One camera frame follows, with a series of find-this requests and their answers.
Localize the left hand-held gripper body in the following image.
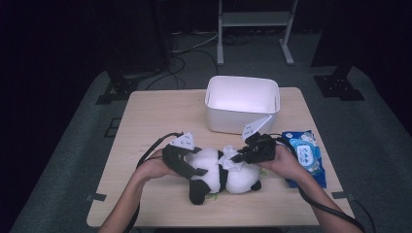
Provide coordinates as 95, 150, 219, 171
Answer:
161, 131, 196, 176

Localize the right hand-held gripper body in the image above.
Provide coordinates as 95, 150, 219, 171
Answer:
241, 115, 277, 164

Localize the white wet wipe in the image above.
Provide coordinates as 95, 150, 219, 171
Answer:
223, 145, 245, 172

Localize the panda plush toy with bamboo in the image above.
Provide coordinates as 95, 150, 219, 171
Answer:
184, 147, 263, 206

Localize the white plastic storage box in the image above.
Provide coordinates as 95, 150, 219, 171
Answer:
204, 75, 281, 135

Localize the blue wet wipes pack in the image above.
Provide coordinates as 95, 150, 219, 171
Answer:
281, 129, 327, 189

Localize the person's left hand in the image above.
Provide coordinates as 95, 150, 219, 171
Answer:
137, 149, 180, 183

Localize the person's right hand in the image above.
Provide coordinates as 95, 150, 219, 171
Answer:
257, 144, 307, 183

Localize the black tape square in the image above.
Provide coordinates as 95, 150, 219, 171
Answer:
103, 117, 122, 139

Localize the grey tape piece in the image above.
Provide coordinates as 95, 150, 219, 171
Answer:
86, 192, 108, 202
331, 191, 356, 200

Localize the black stand base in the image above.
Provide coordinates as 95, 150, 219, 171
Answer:
312, 64, 365, 102
95, 66, 141, 106

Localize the white metal stand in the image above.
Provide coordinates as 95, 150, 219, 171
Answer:
216, 0, 299, 67

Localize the black floor cable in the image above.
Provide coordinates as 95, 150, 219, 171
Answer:
145, 50, 222, 91

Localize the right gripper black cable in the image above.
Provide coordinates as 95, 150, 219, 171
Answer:
268, 133, 367, 233

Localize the grey floor cable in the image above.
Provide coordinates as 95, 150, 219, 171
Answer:
171, 31, 221, 54

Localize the thin black cable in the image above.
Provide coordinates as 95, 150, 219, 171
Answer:
352, 197, 377, 233

